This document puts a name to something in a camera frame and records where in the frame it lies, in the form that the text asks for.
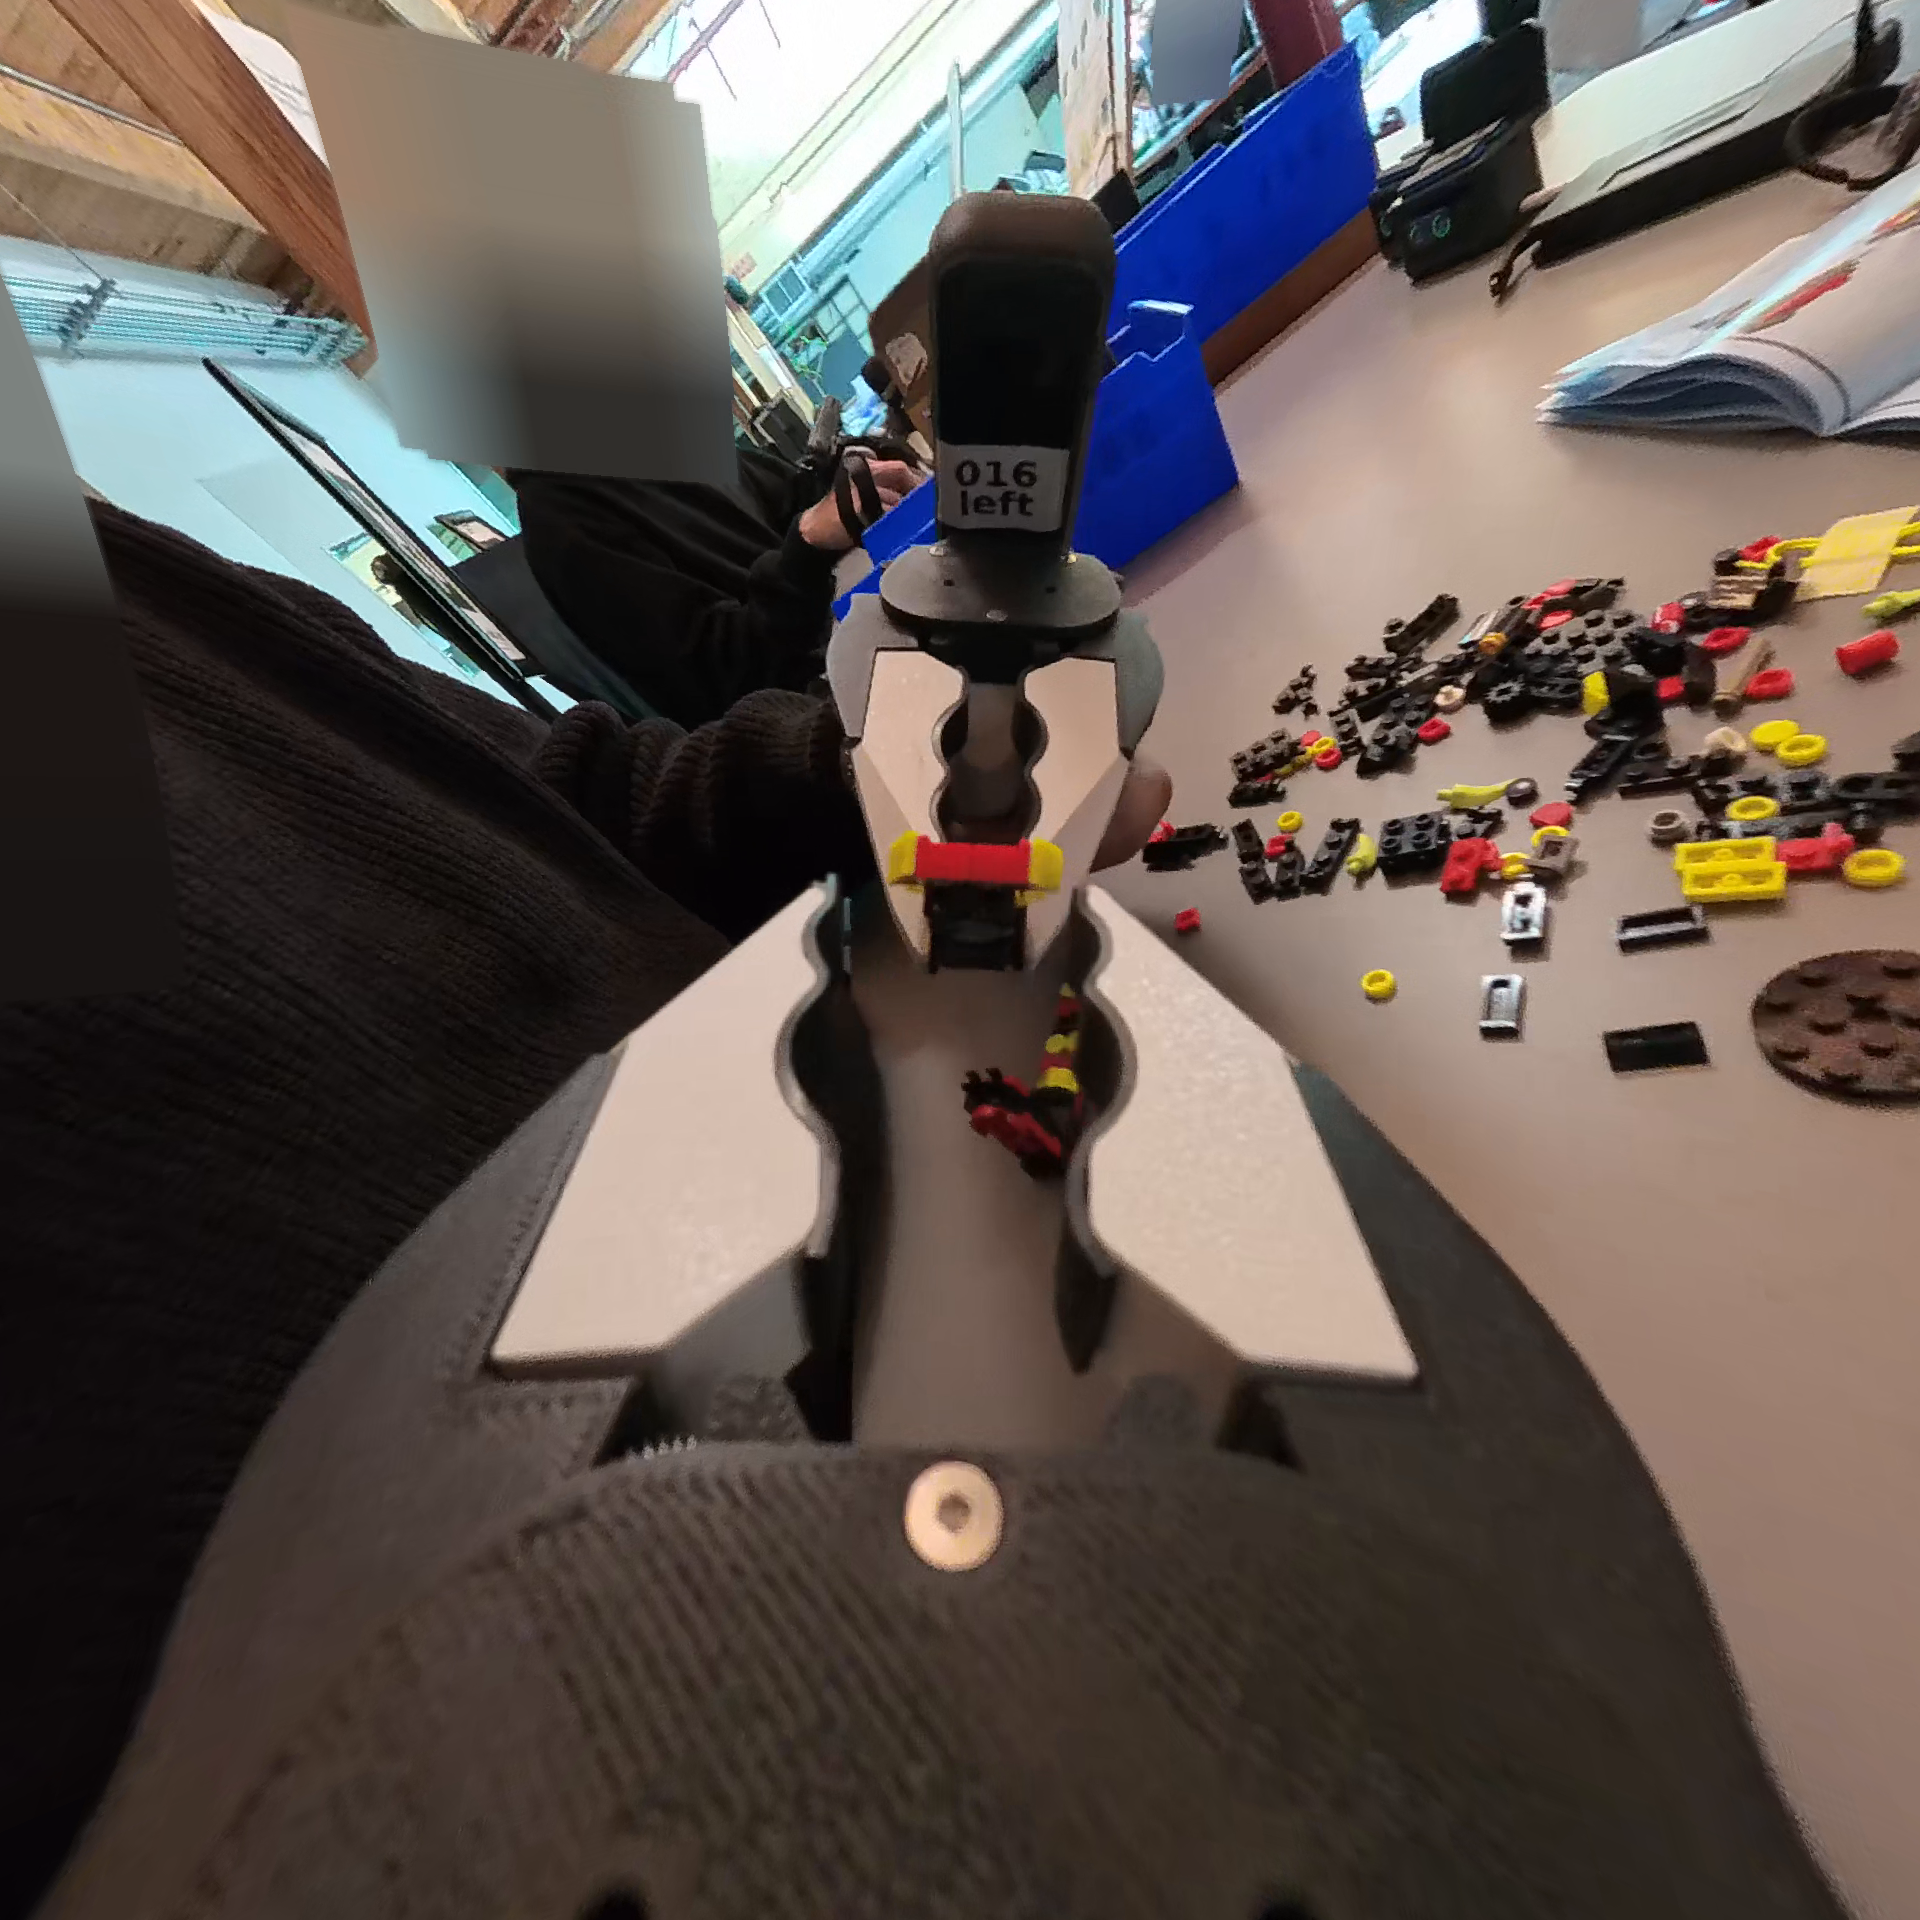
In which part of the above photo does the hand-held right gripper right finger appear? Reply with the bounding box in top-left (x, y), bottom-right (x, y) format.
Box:
top-left (1056, 883), bottom-right (1424, 1433)

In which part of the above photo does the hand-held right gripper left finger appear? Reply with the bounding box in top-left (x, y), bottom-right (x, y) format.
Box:
top-left (489, 879), bottom-right (861, 1442)

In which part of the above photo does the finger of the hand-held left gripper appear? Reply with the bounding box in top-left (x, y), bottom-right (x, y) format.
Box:
top-left (849, 645), bottom-right (967, 969)
top-left (1017, 645), bottom-right (1133, 966)

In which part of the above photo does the red yellow black lego assembly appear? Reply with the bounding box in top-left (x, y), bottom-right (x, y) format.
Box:
top-left (887, 832), bottom-right (1066, 969)

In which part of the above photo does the small red black lego assembly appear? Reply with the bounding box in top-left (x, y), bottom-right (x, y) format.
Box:
top-left (961, 983), bottom-right (1093, 1183)

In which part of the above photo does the pile of loose lego pieces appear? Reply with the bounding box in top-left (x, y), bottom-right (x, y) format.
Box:
top-left (1144, 525), bottom-right (1920, 908)

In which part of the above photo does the yellow lego plate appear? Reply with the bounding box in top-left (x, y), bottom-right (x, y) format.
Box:
top-left (1671, 833), bottom-right (1791, 902)

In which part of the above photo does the round brown lego plate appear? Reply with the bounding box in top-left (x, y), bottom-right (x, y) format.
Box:
top-left (1750, 948), bottom-right (1920, 1106)

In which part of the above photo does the lego instruction booklet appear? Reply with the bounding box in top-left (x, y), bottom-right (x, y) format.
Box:
top-left (1537, 186), bottom-right (1920, 439)

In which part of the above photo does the person's left hand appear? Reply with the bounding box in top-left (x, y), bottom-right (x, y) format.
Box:
top-left (1101, 758), bottom-right (1177, 873)

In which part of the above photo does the blue plastic bin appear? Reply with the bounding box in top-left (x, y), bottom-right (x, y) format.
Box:
top-left (1109, 45), bottom-right (1384, 385)
top-left (833, 299), bottom-right (1244, 619)

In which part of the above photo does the black equipment bag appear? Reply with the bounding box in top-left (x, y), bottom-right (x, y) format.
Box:
top-left (1371, 23), bottom-right (1556, 282)

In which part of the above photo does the black framed screen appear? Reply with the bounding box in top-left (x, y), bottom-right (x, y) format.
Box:
top-left (203, 356), bottom-right (567, 721)

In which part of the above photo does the yellow paper sheet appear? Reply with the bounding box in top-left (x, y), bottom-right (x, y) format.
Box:
top-left (1791, 505), bottom-right (1920, 606)

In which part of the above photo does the black strap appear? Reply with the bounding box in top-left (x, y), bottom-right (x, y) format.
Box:
top-left (1784, 82), bottom-right (1920, 195)

